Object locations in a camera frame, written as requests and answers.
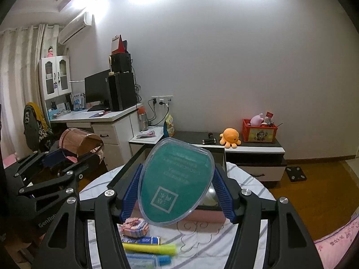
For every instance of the small doll figurine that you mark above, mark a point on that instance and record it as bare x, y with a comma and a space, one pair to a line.
50, 52

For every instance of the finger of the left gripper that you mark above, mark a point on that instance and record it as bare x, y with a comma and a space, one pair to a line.
66, 173
30, 166

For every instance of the white striped curtain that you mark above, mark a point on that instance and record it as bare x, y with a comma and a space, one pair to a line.
21, 50

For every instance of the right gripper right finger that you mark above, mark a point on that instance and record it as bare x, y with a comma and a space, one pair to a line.
289, 244

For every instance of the yellow highlighter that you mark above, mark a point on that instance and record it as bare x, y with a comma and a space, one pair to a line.
152, 249

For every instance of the black computer monitor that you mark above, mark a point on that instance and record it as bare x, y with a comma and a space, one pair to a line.
96, 91

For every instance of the orange octopus plush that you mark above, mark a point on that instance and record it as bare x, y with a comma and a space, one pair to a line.
230, 138

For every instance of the blue highlighter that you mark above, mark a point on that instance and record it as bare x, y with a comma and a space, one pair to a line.
143, 261

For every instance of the low black white cabinet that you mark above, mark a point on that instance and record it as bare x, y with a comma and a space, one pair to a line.
264, 161

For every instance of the black floor scale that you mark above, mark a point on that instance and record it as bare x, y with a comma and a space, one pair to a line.
295, 173

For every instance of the white glass door cabinet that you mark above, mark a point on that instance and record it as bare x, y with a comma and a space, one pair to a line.
54, 73

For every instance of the black computer tower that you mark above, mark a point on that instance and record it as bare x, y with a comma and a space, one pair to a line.
122, 93

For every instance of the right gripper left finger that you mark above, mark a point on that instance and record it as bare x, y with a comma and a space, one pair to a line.
87, 229

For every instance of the white wall power strip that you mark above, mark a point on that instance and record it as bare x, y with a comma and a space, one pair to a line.
164, 99

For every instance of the rose gold metal cup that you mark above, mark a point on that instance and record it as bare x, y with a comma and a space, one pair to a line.
77, 143

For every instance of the red white desk calendar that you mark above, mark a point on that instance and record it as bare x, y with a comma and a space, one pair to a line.
118, 45

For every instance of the black speaker box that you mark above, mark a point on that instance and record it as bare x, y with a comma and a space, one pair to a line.
120, 62

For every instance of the white nightstand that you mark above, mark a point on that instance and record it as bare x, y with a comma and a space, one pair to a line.
148, 137

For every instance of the pink black storage box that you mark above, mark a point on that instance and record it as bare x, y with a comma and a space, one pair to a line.
168, 181

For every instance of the black office chair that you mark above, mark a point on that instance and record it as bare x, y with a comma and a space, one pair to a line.
38, 134

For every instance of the red toy box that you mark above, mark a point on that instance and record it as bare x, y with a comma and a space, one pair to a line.
258, 134

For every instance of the teal round plastic container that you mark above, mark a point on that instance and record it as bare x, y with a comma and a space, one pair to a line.
173, 181

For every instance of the yellow snack bag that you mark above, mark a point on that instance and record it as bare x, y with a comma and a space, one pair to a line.
169, 129

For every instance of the pink plush toy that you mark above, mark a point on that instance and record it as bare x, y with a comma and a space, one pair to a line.
257, 120

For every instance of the white air conditioner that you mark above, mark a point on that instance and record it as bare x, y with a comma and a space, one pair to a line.
82, 21

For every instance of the pink bed quilt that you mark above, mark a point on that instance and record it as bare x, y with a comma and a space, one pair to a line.
333, 247

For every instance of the orange cap water bottle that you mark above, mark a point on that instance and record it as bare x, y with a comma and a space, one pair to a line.
143, 120

